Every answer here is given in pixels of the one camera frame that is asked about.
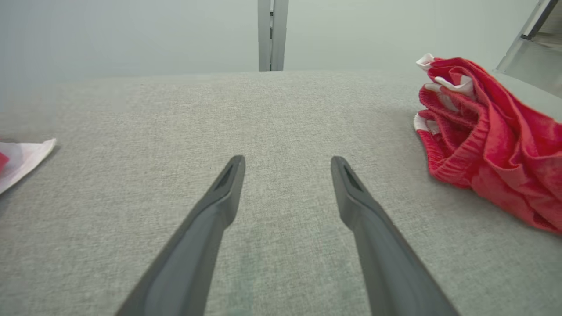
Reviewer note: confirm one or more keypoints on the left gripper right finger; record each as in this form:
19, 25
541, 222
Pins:
382, 254

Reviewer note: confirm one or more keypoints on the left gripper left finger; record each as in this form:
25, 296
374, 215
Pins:
193, 250

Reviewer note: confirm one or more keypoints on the red shorts with elastic waistband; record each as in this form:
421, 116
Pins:
496, 145

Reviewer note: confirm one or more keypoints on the red and white shirt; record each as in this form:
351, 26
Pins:
24, 160

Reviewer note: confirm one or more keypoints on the grey partition post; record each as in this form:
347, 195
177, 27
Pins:
272, 35

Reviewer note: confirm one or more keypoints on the grey metal window frame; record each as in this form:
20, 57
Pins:
527, 48

